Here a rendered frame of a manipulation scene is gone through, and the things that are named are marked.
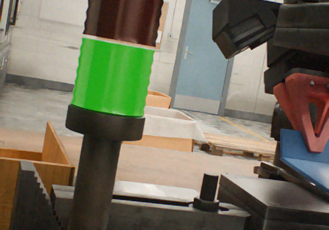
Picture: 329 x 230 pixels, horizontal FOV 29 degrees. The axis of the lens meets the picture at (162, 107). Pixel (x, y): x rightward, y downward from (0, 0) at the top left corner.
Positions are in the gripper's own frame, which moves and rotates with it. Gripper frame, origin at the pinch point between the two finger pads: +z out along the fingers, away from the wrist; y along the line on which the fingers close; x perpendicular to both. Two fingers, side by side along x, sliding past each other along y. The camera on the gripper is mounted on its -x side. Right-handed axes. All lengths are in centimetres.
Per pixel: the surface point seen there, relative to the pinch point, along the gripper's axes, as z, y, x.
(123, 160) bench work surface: -5.4, -39.7, -10.2
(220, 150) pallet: -149, -556, 219
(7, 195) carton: 8.0, -0.4, -29.6
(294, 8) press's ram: -7.7, 12.6, -9.1
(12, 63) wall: -381, -1005, 9
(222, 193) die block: 6.8, 4.4, -11.7
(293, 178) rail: 4.5, 3.6, -4.3
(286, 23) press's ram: -6.9, 11.3, -9.1
